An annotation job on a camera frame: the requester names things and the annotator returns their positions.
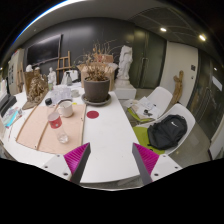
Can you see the grey plant saucer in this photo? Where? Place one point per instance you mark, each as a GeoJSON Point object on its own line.
{"type": "Point", "coordinates": [96, 103]}

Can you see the small white figurine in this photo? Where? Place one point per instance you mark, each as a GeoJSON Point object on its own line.
{"type": "Point", "coordinates": [51, 76]}

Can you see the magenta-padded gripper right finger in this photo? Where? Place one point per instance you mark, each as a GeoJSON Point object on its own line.
{"type": "Point", "coordinates": [150, 160]}

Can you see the brown wood carving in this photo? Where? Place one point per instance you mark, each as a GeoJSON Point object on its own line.
{"type": "Point", "coordinates": [36, 90]}

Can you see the black backpack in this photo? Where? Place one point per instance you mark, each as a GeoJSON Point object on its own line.
{"type": "Point", "coordinates": [166, 131]}

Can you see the white bottle with green label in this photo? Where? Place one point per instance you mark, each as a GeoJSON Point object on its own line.
{"type": "Point", "coordinates": [50, 87]}

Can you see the cardboard box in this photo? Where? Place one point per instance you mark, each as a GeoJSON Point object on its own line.
{"type": "Point", "coordinates": [82, 75]}

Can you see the stack of papers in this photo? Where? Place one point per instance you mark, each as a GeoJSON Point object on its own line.
{"type": "Point", "coordinates": [145, 106]}

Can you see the wooden figure sculpture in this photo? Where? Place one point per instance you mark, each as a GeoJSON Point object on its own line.
{"type": "Point", "coordinates": [178, 86]}

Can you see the colourful flat package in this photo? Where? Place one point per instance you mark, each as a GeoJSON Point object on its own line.
{"type": "Point", "coordinates": [11, 116]}

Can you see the dried plant in grey pot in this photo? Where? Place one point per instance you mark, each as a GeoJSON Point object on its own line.
{"type": "Point", "coordinates": [96, 90]}

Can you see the tall white statue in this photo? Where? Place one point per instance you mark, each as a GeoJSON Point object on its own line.
{"type": "Point", "coordinates": [125, 63]}

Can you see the black wall screen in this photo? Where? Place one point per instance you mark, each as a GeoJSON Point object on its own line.
{"type": "Point", "coordinates": [43, 50]}

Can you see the black box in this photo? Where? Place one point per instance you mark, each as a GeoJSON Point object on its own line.
{"type": "Point", "coordinates": [6, 103]}

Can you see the green seat cushion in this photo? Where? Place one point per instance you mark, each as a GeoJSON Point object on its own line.
{"type": "Point", "coordinates": [141, 135]}

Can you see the white bust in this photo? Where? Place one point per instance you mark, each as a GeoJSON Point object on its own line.
{"type": "Point", "coordinates": [29, 68]}

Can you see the small white bowl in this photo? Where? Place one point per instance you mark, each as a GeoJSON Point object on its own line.
{"type": "Point", "coordinates": [75, 93]}

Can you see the white pedestal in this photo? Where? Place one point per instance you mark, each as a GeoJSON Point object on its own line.
{"type": "Point", "coordinates": [125, 92]}

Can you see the beige plywood sheet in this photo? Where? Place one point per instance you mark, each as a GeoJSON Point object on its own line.
{"type": "Point", "coordinates": [70, 133]}

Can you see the wooden easel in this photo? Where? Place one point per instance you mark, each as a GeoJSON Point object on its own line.
{"type": "Point", "coordinates": [64, 69]}

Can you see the white mug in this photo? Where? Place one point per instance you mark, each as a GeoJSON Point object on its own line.
{"type": "Point", "coordinates": [66, 109]}

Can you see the white cabinet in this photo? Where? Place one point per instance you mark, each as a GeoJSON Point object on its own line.
{"type": "Point", "coordinates": [14, 70]}

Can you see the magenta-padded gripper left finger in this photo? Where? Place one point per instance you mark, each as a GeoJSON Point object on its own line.
{"type": "Point", "coordinates": [74, 160]}

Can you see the round ceiling spotlight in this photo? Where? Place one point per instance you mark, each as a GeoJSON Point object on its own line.
{"type": "Point", "coordinates": [163, 29]}
{"type": "Point", "coordinates": [202, 37]}

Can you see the long ceiling light strip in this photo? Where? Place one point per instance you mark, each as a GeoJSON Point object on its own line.
{"type": "Point", "coordinates": [50, 10]}

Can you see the clear red-labelled drink bottle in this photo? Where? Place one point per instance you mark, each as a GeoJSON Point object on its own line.
{"type": "Point", "coordinates": [55, 121]}

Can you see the white chair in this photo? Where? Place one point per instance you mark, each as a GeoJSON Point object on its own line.
{"type": "Point", "coordinates": [161, 96]}
{"type": "Point", "coordinates": [75, 76]}
{"type": "Point", "coordinates": [181, 110]}

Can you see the flat round red coaster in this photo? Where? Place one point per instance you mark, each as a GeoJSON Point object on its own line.
{"type": "Point", "coordinates": [92, 114]}

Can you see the grey cone-shaped vessel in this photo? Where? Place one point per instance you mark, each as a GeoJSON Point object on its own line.
{"type": "Point", "coordinates": [66, 79]}

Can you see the printed paper sheets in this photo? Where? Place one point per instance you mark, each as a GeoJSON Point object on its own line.
{"type": "Point", "coordinates": [60, 93]}

